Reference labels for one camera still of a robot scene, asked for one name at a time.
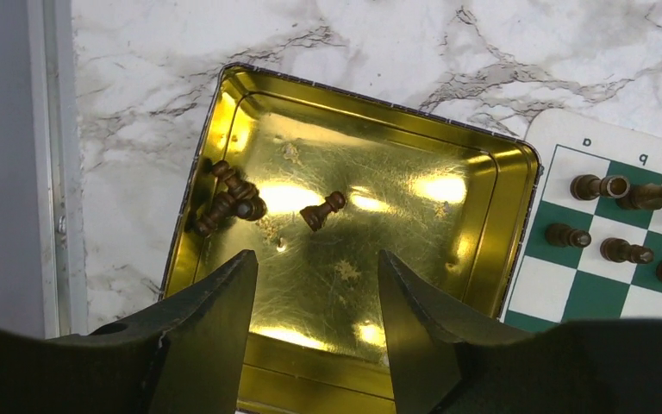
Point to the aluminium frame rail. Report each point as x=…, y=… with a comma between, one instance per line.
x=58, y=168

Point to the gold tin with dark pieces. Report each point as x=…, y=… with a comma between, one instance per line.
x=450, y=200

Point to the dark brown loose pawn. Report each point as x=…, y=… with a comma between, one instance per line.
x=316, y=215

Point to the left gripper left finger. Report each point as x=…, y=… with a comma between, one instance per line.
x=183, y=354

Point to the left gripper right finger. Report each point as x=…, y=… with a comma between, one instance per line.
x=446, y=357

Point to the green and white chessboard mat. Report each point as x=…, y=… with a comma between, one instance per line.
x=552, y=285

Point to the dark pawn cluster in tin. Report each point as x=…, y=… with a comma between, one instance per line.
x=241, y=199

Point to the dark brown pawn piece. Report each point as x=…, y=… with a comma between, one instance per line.
x=562, y=236

